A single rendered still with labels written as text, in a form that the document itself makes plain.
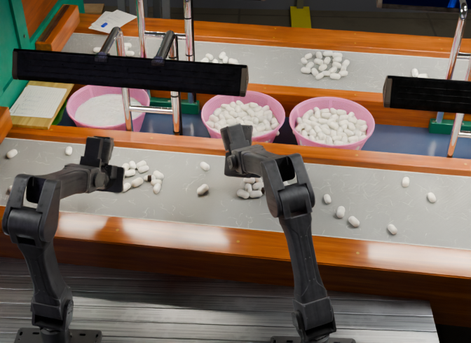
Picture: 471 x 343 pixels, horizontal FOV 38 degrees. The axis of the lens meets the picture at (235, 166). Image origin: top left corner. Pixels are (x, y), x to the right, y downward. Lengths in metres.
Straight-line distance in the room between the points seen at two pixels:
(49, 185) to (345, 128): 1.09
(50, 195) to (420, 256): 0.91
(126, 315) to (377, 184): 0.79
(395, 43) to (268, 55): 0.48
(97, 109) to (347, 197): 0.88
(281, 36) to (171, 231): 1.10
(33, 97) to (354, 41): 1.17
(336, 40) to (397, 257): 1.10
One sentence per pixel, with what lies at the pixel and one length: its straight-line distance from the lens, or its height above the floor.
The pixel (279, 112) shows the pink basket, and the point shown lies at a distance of 2.24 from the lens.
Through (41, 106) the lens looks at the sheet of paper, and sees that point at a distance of 2.29.
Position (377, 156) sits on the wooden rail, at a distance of 2.07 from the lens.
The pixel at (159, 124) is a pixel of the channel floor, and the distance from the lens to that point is 2.32.
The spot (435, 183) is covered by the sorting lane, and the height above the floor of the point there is 0.74.
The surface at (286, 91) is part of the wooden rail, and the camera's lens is 2.32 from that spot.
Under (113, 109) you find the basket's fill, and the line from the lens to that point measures 2.30.
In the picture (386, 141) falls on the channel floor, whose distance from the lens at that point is 2.29.
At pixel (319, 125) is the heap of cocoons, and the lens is 2.23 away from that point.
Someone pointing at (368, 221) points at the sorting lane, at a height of 0.74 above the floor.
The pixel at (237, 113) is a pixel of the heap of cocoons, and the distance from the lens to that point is 2.25.
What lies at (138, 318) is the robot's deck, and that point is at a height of 0.67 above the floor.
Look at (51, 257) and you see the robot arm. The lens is 1.52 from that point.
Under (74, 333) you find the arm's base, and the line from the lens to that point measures 1.73.
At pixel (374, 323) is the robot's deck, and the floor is 0.67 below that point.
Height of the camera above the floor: 2.02
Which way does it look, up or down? 39 degrees down
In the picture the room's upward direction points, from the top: straight up
